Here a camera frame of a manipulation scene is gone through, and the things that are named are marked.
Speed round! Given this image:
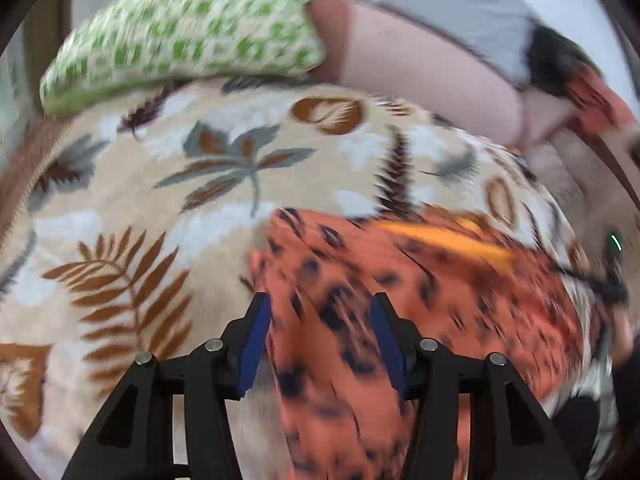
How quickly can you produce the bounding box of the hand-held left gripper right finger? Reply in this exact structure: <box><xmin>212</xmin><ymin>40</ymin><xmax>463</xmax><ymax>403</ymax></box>
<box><xmin>369</xmin><ymin>292</ymin><xmax>584</xmax><ymax>480</ymax></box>

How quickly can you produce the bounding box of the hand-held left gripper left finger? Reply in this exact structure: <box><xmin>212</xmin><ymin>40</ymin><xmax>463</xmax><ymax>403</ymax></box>
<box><xmin>60</xmin><ymin>291</ymin><xmax>274</xmax><ymax>480</ymax></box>

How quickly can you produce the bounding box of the orange floral shirt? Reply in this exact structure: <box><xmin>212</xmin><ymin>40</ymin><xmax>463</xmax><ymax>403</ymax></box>
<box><xmin>249</xmin><ymin>207</ymin><xmax>589</xmax><ymax>480</ymax></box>

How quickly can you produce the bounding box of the orange pink cloth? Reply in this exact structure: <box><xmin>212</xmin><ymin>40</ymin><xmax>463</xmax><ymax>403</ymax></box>
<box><xmin>565</xmin><ymin>67</ymin><xmax>640</xmax><ymax>137</ymax></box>

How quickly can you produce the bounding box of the beige leaf print blanket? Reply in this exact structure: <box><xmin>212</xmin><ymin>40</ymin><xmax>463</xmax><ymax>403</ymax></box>
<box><xmin>0</xmin><ymin>75</ymin><xmax>617</xmax><ymax>480</ymax></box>

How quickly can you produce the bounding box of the pink duvet with brown edge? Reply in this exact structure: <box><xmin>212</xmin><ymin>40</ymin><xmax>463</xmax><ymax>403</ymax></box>
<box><xmin>520</xmin><ymin>85</ymin><xmax>640</xmax><ymax>202</ymax></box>

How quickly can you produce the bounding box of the dark furry cloth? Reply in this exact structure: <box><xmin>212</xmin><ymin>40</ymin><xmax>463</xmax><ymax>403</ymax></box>
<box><xmin>525</xmin><ymin>25</ymin><xmax>602</xmax><ymax>99</ymax></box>

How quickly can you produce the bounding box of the pink bolster cushion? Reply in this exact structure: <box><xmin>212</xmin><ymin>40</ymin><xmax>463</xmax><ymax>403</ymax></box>
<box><xmin>307</xmin><ymin>0</ymin><xmax>527</xmax><ymax>149</ymax></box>

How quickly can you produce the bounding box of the green checkered pillow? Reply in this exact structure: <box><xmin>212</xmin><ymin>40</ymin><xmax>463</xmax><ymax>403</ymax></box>
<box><xmin>39</xmin><ymin>0</ymin><xmax>327</xmax><ymax>117</ymax></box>

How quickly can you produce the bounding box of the grey cloth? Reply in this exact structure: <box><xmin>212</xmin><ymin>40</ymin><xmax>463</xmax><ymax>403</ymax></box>
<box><xmin>367</xmin><ymin>0</ymin><xmax>539</xmax><ymax>89</ymax></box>

